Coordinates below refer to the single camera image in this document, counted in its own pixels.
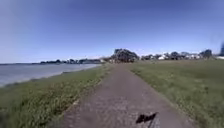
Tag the large dark tree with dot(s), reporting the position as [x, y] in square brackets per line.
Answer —
[124, 55]

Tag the grey gravel path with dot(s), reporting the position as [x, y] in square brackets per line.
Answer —
[120, 96]

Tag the distant wooded shoreline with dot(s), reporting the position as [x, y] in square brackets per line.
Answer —
[71, 61]

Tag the row of distant trees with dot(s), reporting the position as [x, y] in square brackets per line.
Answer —
[176, 55]

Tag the grass strip beside water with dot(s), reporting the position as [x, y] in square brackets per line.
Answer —
[43, 96]

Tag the grass field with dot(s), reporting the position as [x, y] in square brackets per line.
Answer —
[186, 83]

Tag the row of distant buildings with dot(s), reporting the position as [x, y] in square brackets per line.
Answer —
[190, 57]

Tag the grey-blue water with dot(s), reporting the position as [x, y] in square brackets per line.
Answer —
[30, 70]

